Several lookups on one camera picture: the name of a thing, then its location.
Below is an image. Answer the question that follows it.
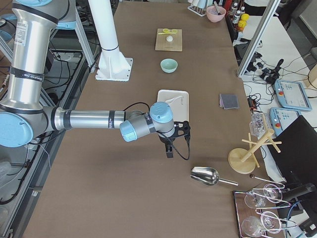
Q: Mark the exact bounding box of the wine glass upper left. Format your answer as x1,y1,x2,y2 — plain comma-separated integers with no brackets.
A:
244,191,265,209

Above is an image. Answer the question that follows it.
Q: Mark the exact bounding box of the upper teach pendant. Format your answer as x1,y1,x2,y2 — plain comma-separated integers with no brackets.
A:
274,79,312,111

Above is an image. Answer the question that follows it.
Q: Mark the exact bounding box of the wine glass lower left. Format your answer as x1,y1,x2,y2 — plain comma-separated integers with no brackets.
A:
241,216,264,238

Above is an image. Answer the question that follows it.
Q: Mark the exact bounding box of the yellow lemon toy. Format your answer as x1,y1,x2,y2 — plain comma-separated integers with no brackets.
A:
238,13,250,31

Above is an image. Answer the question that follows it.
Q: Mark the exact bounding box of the white dish rack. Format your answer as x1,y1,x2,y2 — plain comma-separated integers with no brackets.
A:
187,0,208,17

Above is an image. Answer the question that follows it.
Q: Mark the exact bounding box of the lower teach pendant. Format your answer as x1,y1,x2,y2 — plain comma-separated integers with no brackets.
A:
269,107,301,136

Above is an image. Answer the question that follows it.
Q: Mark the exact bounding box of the pink bowl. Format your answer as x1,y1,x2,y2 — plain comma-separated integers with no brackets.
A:
206,5,226,22

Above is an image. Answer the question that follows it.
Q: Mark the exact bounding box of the wine glass lower right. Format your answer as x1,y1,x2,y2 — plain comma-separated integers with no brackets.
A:
261,211,281,234

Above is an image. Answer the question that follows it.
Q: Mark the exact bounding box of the dark utensil in pink bowl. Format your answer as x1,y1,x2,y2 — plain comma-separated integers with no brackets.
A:
213,1,221,15

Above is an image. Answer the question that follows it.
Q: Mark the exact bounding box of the black monitor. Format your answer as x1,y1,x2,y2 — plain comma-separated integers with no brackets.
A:
268,116,317,188

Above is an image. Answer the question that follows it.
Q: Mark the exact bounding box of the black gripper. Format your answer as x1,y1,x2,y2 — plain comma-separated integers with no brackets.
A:
158,121,191,158

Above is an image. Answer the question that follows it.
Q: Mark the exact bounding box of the metal scoop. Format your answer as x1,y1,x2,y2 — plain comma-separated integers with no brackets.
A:
190,167,239,186

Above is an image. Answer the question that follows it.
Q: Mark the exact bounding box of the green ceramic bowl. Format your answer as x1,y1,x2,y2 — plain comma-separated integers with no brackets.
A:
160,59,178,73

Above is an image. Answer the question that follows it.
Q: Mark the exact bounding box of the wine glass upper right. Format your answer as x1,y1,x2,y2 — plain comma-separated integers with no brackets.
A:
263,184,282,204

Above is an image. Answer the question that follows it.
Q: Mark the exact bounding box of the bamboo cutting board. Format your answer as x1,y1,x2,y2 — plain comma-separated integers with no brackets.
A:
155,28,183,52

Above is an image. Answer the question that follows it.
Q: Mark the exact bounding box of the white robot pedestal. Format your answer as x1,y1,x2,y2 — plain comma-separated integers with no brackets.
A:
89,0,133,82

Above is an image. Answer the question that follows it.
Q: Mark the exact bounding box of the aluminium frame post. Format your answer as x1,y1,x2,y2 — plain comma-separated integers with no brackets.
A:
237,0,280,78

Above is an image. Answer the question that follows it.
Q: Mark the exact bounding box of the grey folded cloth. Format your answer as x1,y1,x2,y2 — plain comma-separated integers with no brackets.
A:
219,94,240,110

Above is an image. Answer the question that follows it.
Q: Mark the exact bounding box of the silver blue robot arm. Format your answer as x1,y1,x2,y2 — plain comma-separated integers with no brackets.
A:
0,0,190,157

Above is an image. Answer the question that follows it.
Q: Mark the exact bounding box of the teach pendant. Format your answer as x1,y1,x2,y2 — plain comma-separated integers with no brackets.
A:
269,107,301,136
274,79,312,111

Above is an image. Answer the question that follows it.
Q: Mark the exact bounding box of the clear glass jar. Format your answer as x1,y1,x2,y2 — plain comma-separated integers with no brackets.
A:
249,113,272,137

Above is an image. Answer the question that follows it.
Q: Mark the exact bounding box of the wooden mug tree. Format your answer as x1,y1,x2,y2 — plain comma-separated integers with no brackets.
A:
227,115,282,175

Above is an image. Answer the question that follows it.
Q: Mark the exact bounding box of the white rectangular tray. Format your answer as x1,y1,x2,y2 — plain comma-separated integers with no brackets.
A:
157,89,189,121

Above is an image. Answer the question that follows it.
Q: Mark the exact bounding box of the wine glass rack tray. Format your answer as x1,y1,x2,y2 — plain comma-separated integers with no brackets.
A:
233,188,297,238

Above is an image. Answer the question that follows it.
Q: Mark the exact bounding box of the white ceramic spoon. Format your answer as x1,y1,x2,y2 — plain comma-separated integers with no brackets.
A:
165,96,183,104

